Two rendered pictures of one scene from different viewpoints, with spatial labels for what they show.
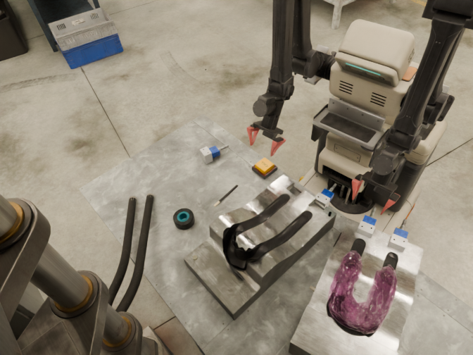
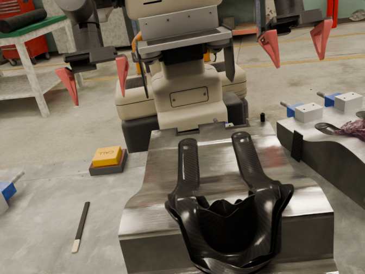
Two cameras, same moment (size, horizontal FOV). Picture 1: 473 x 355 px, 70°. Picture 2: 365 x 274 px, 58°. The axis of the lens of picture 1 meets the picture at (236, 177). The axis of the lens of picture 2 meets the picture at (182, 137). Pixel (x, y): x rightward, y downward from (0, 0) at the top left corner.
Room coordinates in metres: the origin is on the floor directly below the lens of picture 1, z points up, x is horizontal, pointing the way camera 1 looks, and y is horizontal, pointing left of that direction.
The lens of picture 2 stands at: (0.36, 0.27, 1.21)
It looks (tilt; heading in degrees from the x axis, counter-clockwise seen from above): 27 degrees down; 312
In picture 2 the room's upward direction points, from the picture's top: 10 degrees counter-clockwise
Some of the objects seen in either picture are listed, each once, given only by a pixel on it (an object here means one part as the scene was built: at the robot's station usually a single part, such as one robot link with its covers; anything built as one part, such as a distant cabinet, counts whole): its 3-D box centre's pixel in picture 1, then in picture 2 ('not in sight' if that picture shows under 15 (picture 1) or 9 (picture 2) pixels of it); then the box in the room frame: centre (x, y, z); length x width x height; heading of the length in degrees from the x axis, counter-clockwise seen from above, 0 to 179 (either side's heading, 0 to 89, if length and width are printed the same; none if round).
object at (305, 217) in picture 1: (266, 228); (221, 169); (0.61, -0.08, 0.92); 0.35 x 0.16 x 0.09; 127
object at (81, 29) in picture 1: (83, 28); not in sight; (3.67, 1.46, 0.28); 0.61 x 0.41 x 0.15; 116
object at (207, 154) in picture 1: (215, 151); (4, 189); (1.10, 0.08, 0.83); 0.13 x 0.05 x 0.05; 115
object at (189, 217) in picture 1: (184, 218); not in sight; (0.75, 0.22, 0.82); 0.08 x 0.08 x 0.04
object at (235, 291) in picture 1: (261, 236); (219, 201); (0.61, -0.07, 0.87); 0.50 x 0.26 x 0.14; 127
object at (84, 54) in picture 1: (89, 44); not in sight; (3.67, 1.46, 0.11); 0.61 x 0.41 x 0.22; 116
